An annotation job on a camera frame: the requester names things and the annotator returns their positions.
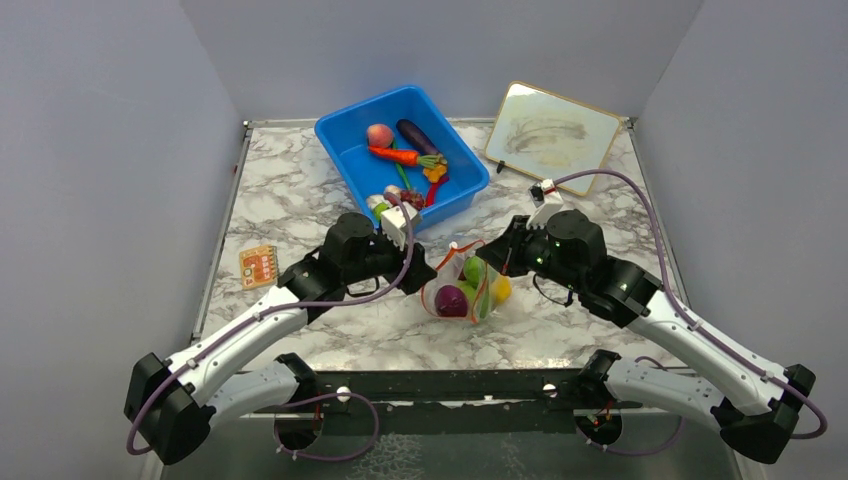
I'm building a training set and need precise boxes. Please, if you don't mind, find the purple onion toy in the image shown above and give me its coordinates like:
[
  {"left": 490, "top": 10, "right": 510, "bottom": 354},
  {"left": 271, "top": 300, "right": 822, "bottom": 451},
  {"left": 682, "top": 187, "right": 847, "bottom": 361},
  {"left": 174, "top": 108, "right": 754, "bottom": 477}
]
[{"left": 434, "top": 284, "right": 470, "bottom": 318}]

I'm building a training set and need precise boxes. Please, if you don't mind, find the gold framed whiteboard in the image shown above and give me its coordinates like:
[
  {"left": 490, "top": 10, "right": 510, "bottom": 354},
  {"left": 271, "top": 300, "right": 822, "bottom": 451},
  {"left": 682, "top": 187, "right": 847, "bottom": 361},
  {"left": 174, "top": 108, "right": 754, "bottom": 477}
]
[{"left": 484, "top": 81, "right": 623, "bottom": 180}]

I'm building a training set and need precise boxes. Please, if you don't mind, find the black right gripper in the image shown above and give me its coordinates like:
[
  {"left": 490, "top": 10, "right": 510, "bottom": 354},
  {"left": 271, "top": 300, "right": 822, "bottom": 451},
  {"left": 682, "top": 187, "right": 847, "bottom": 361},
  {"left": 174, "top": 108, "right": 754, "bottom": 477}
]
[{"left": 477, "top": 214, "right": 585, "bottom": 293}]

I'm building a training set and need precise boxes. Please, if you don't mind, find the red chili toy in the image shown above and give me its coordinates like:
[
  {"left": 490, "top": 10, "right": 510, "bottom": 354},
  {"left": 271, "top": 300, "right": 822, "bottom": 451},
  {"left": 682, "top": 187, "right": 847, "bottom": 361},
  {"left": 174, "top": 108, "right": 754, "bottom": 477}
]
[{"left": 425, "top": 175, "right": 450, "bottom": 208}]

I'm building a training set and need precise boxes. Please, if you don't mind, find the green lime toy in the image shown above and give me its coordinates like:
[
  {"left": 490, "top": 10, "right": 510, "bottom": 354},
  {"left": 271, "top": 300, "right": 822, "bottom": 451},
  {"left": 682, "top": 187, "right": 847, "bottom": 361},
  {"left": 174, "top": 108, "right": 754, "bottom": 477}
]
[{"left": 371, "top": 202, "right": 392, "bottom": 223}]

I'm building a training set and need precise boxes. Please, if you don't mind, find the peach toy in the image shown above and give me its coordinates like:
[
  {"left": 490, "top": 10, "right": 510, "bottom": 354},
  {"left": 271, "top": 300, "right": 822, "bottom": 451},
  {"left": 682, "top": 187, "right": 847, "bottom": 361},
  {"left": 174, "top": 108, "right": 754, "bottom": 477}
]
[{"left": 366, "top": 123, "right": 395, "bottom": 148}]

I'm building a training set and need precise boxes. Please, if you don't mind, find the orange card tile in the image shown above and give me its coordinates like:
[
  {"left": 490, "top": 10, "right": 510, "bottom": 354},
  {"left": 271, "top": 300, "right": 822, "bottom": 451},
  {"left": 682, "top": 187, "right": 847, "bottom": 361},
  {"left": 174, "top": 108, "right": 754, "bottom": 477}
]
[{"left": 238, "top": 244, "right": 279, "bottom": 290}]

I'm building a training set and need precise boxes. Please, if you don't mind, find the orange carrot toy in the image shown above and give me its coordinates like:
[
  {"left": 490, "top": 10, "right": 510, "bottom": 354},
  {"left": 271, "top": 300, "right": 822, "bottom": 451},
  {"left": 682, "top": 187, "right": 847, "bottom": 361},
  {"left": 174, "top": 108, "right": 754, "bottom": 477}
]
[{"left": 367, "top": 146, "right": 446, "bottom": 169}]

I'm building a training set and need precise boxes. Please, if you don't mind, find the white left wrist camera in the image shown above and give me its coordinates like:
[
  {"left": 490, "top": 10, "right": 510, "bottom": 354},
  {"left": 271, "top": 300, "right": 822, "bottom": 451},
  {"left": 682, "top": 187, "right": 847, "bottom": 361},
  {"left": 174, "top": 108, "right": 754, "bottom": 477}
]
[{"left": 380, "top": 202, "right": 421, "bottom": 251}]

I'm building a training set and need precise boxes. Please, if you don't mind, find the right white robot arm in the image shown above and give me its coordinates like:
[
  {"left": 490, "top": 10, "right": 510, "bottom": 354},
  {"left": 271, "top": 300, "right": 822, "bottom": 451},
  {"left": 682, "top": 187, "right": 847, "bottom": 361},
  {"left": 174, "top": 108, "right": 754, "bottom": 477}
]
[{"left": 476, "top": 210, "right": 815, "bottom": 464}]

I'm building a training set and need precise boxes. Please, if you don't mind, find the clear zip bag orange zipper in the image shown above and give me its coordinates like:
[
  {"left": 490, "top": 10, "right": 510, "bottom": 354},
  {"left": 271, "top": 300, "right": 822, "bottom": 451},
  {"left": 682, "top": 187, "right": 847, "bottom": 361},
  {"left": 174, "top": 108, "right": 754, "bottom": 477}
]
[{"left": 419, "top": 240, "right": 512, "bottom": 324}]

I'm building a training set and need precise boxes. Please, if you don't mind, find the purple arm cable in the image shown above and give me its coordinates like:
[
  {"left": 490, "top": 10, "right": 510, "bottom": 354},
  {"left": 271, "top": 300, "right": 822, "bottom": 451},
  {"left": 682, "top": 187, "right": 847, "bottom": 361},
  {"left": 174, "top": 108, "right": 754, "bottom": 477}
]
[
  {"left": 125, "top": 192, "right": 417, "bottom": 457},
  {"left": 536, "top": 169, "right": 829, "bottom": 440}
]

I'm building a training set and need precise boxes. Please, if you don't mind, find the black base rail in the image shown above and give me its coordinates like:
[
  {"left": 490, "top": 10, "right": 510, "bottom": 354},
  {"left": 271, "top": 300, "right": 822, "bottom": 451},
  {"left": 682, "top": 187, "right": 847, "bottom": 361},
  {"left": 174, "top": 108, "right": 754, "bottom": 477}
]
[{"left": 264, "top": 368, "right": 635, "bottom": 438}]

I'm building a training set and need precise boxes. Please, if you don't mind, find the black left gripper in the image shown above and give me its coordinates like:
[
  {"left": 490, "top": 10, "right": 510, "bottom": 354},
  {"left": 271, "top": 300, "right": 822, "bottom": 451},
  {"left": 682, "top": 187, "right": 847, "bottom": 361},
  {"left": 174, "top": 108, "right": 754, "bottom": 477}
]
[{"left": 343, "top": 226, "right": 437, "bottom": 294}]

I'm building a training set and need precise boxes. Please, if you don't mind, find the red grapes toy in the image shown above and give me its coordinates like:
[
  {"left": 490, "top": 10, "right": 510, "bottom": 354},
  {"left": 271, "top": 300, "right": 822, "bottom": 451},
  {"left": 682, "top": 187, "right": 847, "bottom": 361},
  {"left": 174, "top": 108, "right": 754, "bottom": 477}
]
[{"left": 400, "top": 190, "right": 426, "bottom": 211}]

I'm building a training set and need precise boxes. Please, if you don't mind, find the small orange pepper toy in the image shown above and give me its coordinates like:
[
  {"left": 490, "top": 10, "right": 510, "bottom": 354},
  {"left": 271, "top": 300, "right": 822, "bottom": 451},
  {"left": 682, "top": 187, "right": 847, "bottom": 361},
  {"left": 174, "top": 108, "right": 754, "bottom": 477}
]
[{"left": 422, "top": 164, "right": 448, "bottom": 184}]

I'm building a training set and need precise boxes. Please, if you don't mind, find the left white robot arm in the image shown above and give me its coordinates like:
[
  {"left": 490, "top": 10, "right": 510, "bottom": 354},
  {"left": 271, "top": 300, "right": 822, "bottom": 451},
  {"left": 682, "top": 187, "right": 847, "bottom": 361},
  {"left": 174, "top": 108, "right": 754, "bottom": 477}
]
[{"left": 124, "top": 203, "right": 436, "bottom": 465}]

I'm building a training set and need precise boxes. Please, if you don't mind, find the blue plastic bin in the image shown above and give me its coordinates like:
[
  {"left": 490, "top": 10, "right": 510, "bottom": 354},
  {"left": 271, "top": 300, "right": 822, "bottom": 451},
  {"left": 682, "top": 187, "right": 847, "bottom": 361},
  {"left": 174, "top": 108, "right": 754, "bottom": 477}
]
[{"left": 314, "top": 85, "right": 490, "bottom": 230}]

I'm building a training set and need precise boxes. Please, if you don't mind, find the purple eggplant toy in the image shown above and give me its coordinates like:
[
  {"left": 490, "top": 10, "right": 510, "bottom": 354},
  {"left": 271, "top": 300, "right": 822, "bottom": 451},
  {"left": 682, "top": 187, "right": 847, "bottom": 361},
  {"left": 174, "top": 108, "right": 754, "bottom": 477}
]
[{"left": 396, "top": 119, "right": 441, "bottom": 156}]

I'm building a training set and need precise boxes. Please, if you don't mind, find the white garlic toy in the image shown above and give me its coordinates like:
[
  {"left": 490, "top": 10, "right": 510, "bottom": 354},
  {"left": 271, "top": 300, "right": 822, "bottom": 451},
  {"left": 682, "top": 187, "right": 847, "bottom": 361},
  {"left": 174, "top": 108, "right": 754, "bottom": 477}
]
[{"left": 366, "top": 184, "right": 402, "bottom": 210}]

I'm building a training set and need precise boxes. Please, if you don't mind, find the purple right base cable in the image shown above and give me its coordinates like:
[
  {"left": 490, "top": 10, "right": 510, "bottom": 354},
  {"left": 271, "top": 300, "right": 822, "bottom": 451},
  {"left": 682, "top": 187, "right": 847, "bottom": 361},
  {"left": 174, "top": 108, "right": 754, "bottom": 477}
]
[{"left": 574, "top": 397, "right": 688, "bottom": 458}]

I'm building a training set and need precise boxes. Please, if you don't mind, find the green artichoke toy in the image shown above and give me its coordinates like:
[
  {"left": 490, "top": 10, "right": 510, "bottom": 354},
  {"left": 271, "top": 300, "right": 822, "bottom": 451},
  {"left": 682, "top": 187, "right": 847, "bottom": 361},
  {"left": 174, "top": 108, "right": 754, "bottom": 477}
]
[{"left": 462, "top": 256, "right": 488, "bottom": 288}]

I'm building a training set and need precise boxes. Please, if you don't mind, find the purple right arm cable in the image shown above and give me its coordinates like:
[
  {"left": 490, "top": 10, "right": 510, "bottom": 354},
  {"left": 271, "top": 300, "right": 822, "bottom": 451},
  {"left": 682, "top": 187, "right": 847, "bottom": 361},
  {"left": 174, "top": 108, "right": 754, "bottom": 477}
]
[{"left": 536, "top": 169, "right": 829, "bottom": 440}]

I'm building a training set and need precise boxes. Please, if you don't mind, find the green cabbage toy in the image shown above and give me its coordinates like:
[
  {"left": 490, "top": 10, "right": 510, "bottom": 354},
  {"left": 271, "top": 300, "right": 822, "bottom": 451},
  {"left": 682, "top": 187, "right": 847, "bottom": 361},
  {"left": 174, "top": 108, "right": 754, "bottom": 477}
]
[{"left": 458, "top": 281, "right": 494, "bottom": 323}]

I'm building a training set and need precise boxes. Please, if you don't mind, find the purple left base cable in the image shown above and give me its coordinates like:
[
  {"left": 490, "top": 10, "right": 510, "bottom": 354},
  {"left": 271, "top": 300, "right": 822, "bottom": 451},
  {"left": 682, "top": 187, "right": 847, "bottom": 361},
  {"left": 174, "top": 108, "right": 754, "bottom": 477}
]
[{"left": 272, "top": 389, "right": 382, "bottom": 464}]

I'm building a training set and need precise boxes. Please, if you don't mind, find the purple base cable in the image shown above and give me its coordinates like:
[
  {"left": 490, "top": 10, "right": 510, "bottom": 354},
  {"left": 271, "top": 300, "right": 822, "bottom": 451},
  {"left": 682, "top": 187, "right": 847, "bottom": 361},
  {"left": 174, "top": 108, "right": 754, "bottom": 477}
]
[
  {"left": 574, "top": 397, "right": 688, "bottom": 458},
  {"left": 272, "top": 389, "right": 382, "bottom": 464}
]

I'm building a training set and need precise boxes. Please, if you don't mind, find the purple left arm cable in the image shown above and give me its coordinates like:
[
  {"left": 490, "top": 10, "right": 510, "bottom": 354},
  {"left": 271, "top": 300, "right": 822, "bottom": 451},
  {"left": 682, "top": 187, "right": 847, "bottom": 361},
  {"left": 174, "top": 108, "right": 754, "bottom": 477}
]
[{"left": 125, "top": 192, "right": 417, "bottom": 457}]

